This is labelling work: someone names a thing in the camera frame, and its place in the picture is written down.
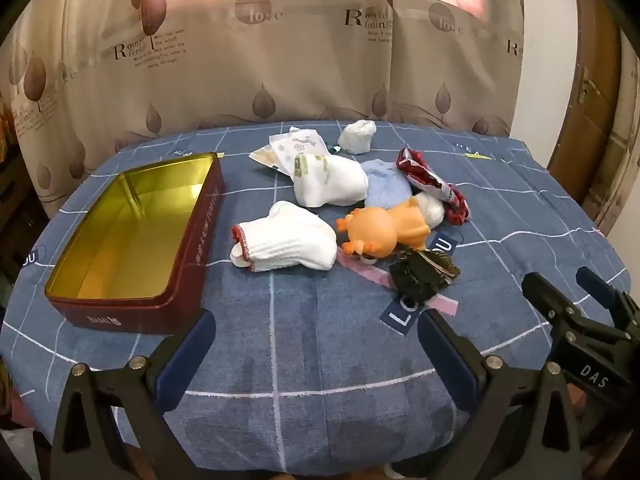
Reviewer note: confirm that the black dark cloth bundle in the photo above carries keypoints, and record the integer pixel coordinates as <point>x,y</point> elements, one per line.
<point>417,275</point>

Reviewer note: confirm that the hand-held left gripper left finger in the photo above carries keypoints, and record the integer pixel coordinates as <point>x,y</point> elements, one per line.
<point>187,355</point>

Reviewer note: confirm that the light blue cloth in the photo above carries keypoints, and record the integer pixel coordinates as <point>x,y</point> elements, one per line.
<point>387,185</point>

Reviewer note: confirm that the floral printed white packet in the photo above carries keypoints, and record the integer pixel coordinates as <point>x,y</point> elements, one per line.
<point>297,145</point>

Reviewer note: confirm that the white sock with red trim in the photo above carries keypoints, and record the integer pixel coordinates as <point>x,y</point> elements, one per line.
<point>290,245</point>

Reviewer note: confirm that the blue checked tablecloth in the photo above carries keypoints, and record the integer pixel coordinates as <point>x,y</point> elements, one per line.
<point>310,335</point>

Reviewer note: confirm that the orange rubber toy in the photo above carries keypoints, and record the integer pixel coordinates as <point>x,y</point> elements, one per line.
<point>385,227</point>

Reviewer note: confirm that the wooden door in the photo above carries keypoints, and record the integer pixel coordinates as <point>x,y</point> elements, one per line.
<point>602,135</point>

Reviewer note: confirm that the small white sock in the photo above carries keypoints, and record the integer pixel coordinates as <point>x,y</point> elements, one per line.
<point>357,136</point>

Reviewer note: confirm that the white balled sock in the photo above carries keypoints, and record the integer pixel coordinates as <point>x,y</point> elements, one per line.
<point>432,211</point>

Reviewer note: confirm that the white sock with green print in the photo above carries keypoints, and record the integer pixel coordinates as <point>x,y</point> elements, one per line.
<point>335,185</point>

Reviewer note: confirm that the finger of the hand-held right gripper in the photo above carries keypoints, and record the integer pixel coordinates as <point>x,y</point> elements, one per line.
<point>592,282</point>
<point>547,300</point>

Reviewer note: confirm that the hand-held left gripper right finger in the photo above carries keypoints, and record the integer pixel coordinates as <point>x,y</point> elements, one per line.
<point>450,355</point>

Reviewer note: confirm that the beige leaf print curtain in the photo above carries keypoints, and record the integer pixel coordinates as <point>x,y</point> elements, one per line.
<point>250,60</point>

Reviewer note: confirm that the green printed white packet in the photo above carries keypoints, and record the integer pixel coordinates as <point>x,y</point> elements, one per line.
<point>262,157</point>

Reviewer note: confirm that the dark red tin box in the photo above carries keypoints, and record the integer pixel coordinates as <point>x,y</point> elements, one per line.
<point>125,240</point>

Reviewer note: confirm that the red and white garment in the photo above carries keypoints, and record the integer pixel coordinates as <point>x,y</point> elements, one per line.
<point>425,175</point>

